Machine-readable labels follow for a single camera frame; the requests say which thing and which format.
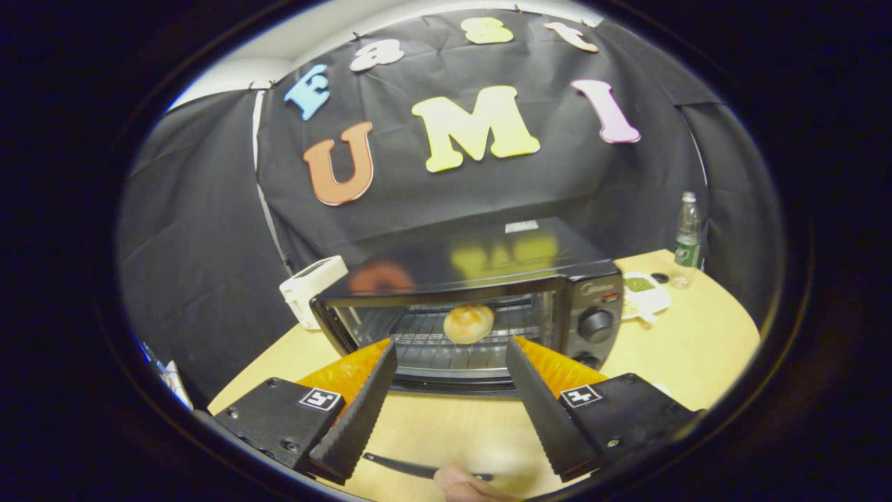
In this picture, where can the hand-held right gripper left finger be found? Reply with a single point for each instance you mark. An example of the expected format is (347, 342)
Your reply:
(359, 418)

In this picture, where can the white divided snack dish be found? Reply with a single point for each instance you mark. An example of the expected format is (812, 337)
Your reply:
(644, 300)

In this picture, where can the round bread bun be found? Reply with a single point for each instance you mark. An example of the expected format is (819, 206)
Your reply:
(468, 323)

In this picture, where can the clear water bottle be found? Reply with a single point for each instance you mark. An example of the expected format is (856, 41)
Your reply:
(688, 240)

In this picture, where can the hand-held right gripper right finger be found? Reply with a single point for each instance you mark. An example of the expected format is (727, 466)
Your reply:
(543, 418)

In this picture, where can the black backdrop cloth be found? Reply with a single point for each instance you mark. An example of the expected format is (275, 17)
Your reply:
(209, 209)

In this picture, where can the black electric oven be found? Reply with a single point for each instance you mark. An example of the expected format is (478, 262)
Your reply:
(488, 258)

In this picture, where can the white toaster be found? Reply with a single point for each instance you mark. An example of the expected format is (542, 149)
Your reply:
(306, 286)

